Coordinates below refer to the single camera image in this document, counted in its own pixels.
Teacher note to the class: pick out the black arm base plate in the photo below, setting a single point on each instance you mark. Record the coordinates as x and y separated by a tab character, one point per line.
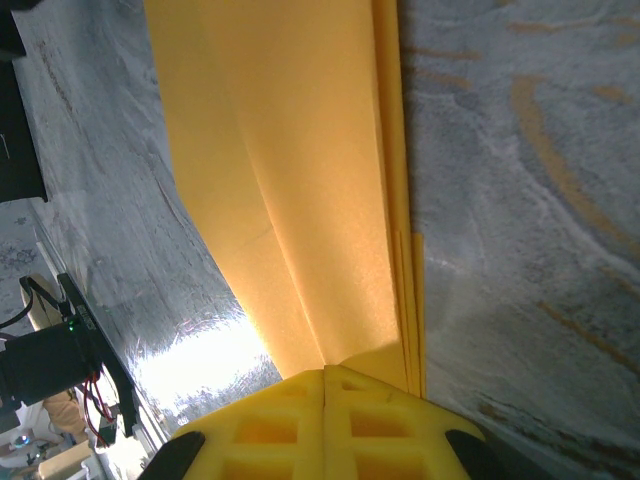
112	370

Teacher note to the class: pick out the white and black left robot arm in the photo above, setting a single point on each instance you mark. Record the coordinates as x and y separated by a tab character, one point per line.
22	150

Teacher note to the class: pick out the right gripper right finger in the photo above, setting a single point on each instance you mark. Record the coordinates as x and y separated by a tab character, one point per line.
400	415

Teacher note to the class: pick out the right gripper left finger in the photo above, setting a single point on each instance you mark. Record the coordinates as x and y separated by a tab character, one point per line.
295	410

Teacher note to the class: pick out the orange paper sheet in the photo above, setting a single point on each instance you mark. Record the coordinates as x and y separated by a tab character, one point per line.
300	150

